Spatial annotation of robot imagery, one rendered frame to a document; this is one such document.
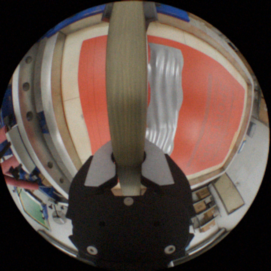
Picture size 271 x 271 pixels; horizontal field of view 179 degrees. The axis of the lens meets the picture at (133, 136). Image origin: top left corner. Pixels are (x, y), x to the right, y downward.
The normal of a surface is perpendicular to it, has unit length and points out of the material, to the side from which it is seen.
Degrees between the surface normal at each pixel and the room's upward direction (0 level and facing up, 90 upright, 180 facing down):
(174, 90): 30
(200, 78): 0
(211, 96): 0
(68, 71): 0
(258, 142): 90
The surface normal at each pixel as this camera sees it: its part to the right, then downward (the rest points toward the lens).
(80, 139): 0.04, 0.47
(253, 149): -1.00, 0.02
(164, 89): -0.45, 0.46
